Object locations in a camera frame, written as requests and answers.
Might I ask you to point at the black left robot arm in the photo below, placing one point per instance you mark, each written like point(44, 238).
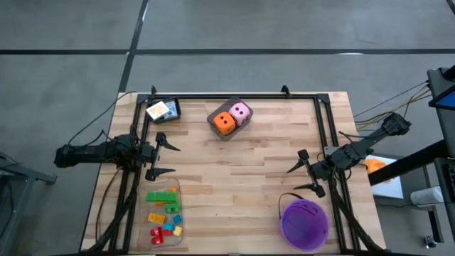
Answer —
point(89, 154)

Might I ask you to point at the small yellow toy brick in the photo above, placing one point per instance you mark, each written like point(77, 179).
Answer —
point(177, 231)

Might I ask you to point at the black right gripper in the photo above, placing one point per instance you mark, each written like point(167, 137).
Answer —
point(319, 170)

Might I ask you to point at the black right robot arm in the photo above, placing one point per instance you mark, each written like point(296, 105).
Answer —
point(366, 144)

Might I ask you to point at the small teal toy cube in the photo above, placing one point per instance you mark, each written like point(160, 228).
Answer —
point(177, 219)
point(168, 227)

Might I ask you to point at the blue playing card box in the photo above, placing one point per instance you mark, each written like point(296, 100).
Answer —
point(172, 110)

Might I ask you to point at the yellow-orange toy brick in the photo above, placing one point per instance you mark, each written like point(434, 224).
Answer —
point(156, 218)

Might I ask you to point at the long green toy brick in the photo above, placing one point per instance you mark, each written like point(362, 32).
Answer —
point(161, 196)

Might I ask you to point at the orange angled toy brick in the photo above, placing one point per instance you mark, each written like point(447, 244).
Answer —
point(161, 203)

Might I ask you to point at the red stepped toy brick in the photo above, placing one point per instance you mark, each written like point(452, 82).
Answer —
point(156, 237)

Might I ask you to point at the orange crumpled object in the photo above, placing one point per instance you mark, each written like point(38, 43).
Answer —
point(376, 166)

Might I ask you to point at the clear plastic tub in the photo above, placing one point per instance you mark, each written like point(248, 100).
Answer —
point(144, 206)

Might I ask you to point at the grey side table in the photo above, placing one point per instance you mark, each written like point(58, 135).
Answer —
point(42, 177)

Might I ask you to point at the dark grey monitor stand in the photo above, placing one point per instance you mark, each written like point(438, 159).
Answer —
point(446, 128)

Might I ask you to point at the black aluminium rig frame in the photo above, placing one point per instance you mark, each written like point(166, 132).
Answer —
point(199, 96)

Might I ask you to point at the small black device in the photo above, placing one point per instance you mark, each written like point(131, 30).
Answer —
point(430, 241)

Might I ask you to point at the grey translucent plastic bin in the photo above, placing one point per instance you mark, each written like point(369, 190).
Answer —
point(234, 100)

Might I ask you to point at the pink foam die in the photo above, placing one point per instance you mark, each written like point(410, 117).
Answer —
point(239, 113)

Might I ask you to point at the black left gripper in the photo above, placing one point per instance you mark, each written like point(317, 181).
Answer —
point(148, 156)

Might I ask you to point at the black diagonal beam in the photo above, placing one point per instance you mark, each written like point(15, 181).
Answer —
point(409, 164)

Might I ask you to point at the white sheet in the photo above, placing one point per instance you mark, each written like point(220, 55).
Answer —
point(389, 186)

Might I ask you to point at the orange foam die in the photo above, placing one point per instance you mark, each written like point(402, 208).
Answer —
point(224, 123)

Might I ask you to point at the small green toy brick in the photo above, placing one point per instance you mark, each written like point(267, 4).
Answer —
point(172, 208)

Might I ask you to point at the blue screen monitor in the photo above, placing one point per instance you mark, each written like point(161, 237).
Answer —
point(447, 101)

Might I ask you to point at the dark equipment cabinet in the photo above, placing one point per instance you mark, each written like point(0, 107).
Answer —
point(448, 185)

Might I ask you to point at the white paper roll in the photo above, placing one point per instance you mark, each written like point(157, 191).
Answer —
point(426, 196)

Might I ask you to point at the small black slatted basket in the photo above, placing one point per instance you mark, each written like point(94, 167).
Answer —
point(167, 121)

